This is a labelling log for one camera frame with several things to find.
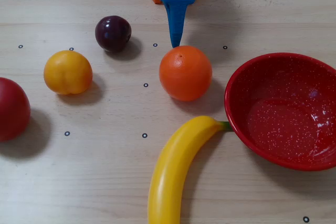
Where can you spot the yellow banana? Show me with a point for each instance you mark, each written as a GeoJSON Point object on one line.
{"type": "Point", "coordinates": [170, 169]}

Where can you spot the dark purple plum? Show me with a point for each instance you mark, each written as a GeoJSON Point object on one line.
{"type": "Point", "coordinates": [113, 33]}

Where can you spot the red speckled bowl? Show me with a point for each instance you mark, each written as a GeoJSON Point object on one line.
{"type": "Point", "coordinates": [283, 119]}

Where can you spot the yellow orange peach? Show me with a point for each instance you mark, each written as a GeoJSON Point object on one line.
{"type": "Point", "coordinates": [67, 72]}

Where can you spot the red apple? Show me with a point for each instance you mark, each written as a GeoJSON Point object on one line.
{"type": "Point", "coordinates": [11, 110]}

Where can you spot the orange fruit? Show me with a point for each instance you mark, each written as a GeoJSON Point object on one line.
{"type": "Point", "coordinates": [185, 73]}

